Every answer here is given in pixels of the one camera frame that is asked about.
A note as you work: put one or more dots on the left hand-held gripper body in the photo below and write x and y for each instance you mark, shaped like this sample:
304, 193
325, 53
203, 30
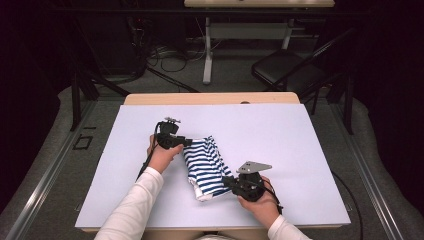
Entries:
168, 138

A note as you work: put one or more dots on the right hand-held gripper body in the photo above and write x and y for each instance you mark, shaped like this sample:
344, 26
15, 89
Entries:
251, 186

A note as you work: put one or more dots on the blue white striped baby romper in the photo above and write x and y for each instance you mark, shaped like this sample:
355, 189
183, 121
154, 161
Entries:
205, 166

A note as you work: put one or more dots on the person's left hand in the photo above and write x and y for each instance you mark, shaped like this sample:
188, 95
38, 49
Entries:
161, 160

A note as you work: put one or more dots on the person's right hand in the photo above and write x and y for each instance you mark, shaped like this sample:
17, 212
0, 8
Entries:
265, 210

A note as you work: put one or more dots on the pale lavender table mat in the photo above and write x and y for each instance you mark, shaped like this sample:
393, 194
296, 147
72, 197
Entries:
283, 133

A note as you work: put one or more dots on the person's lap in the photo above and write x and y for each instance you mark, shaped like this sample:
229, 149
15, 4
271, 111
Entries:
173, 235

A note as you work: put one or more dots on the white-framed desk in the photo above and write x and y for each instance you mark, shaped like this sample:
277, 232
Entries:
207, 50

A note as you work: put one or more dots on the dark equipment rack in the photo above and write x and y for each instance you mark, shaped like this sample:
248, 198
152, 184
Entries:
110, 46

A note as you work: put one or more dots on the black folding chair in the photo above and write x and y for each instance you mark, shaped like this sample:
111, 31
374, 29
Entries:
283, 66

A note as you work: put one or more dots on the black floor socket frame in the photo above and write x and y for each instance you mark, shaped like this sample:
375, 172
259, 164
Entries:
76, 141

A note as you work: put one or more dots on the metal floor rail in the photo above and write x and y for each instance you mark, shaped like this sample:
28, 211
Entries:
373, 193
40, 196

